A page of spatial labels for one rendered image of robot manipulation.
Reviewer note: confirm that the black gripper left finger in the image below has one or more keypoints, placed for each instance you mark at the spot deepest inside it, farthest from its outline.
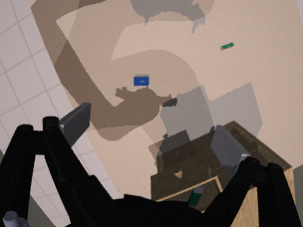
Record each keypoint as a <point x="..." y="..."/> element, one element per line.
<point x="78" y="190"/>

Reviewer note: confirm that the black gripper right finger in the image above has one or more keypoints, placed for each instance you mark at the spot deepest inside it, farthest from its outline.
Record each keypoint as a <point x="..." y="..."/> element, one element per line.
<point x="276" y="207"/>

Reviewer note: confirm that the brown wooden drawer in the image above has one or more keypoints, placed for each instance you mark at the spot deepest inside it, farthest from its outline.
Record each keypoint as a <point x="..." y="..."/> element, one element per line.
<point x="205" y="141"/>
<point x="192" y="173"/>
<point x="247" y="141"/>
<point x="176" y="156"/>
<point x="263" y="155"/>

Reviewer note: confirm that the small brown wooden chest of drawers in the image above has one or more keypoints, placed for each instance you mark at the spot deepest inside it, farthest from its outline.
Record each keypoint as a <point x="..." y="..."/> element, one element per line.
<point x="247" y="215"/>

